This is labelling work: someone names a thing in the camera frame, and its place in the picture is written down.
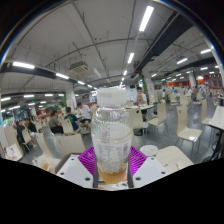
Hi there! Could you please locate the clear plastic drink bottle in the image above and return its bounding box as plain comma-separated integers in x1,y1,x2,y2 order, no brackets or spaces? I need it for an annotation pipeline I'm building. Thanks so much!
90,87,134,185

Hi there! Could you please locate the beige square dining table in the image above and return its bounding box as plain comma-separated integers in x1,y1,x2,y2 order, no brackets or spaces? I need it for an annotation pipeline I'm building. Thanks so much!
208,105,224,161
0,143,24,163

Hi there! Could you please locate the group of ceiling lights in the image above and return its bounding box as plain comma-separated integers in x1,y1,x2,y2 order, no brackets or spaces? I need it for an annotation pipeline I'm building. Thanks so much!
0,4,221,114

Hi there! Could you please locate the group of beige chairs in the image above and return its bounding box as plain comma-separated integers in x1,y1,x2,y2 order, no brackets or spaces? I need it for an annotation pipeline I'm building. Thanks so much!
3,86,224,158

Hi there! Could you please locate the ceiling air conditioner unit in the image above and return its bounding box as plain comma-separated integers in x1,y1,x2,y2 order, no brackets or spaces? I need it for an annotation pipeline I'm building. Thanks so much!
69,60,90,75

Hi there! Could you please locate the person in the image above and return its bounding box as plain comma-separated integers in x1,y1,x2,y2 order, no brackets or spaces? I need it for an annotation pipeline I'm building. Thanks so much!
13,119,34,151
134,86,149,122
25,117,39,134
48,109,64,135
76,101,93,129
64,106,81,133

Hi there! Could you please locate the beige chair with round hole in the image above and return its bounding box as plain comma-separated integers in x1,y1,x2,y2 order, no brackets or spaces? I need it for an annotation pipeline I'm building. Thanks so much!
155,145,195,172
54,133,87,158

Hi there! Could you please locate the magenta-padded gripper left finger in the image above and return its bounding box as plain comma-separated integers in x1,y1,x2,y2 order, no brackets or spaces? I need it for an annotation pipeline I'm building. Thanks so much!
55,145,99,189

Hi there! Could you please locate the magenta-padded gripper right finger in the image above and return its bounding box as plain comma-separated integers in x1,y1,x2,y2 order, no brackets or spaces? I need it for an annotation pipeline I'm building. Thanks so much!
127,145,168,189

